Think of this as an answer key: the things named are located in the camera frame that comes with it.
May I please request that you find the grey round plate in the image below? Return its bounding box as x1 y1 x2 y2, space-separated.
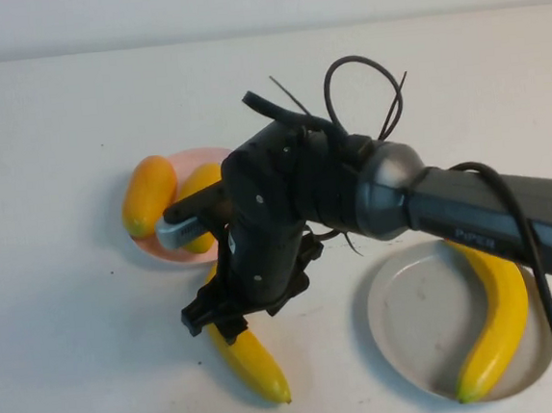
361 230 552 411

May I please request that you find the yellow plastic mango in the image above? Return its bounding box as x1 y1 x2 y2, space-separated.
173 161 230 255

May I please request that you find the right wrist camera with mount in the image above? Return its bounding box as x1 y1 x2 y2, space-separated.
150 181 235 252

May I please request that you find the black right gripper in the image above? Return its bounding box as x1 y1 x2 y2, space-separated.
172 211 331 347

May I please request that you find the pink round plate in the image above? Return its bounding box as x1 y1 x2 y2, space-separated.
125 144 244 275

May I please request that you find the orange-tinted plastic mango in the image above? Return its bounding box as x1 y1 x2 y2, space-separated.
116 152 183 240

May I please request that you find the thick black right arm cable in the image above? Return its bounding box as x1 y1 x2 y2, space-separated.
240 82 348 147

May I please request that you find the yellow plastic banana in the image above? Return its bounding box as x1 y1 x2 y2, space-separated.
201 256 293 411
443 235 539 404

